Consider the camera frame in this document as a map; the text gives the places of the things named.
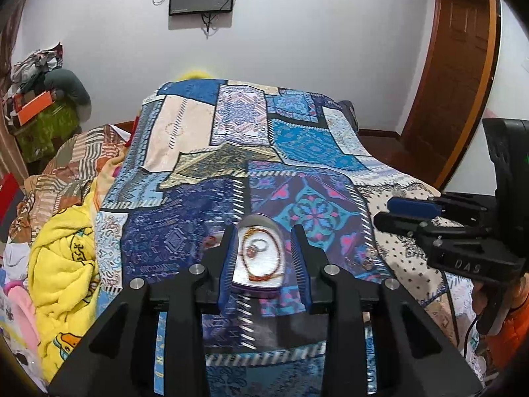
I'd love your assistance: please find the brown beaded necklace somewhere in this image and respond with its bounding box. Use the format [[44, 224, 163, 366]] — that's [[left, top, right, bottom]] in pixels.
[[239, 225, 286, 283]]

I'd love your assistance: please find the white heart-shaped jewelry tray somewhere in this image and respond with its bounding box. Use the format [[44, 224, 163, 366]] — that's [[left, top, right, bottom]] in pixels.
[[232, 214, 286, 299]]

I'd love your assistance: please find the right hand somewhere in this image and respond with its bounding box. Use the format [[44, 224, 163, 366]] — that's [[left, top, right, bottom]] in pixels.
[[471, 273, 528, 336]]

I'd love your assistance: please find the brown wooden door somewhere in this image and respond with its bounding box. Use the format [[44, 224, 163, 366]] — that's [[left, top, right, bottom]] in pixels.
[[402, 0, 500, 188]]

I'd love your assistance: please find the blue patchwork bedspread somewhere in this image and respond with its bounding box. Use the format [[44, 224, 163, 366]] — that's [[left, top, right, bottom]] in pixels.
[[95, 79, 475, 396]]

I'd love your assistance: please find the yellow cartoon blanket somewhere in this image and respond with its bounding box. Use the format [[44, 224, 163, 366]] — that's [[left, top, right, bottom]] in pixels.
[[28, 196, 101, 383]]

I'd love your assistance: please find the brown striped blanket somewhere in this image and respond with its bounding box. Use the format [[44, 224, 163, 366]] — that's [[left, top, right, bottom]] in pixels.
[[8, 125, 126, 245]]

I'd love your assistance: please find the pink cloth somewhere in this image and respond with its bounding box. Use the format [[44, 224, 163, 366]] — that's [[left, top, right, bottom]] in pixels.
[[5, 282, 40, 353]]

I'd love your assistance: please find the green patterned cloth bundle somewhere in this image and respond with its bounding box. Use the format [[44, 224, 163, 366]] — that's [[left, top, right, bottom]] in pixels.
[[14, 99, 80, 163]]

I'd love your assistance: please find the pink striped curtain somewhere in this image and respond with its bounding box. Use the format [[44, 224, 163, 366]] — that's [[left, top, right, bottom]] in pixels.
[[1, 0, 28, 184]]

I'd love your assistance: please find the dark green pillow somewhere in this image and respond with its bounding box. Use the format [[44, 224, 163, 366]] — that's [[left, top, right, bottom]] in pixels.
[[44, 68, 92, 123]]

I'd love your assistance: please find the orange box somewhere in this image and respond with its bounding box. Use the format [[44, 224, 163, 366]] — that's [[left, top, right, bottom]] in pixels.
[[17, 91, 53, 125]]

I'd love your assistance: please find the pile of clothes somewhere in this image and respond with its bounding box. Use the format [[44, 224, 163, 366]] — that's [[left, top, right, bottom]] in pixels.
[[8, 43, 64, 96]]

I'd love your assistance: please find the silver ring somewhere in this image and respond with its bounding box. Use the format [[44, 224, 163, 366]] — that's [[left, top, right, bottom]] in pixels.
[[246, 237, 270, 259]]

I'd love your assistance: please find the black cable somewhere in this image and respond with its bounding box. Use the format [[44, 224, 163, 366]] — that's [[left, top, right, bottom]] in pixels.
[[439, 270, 481, 360]]

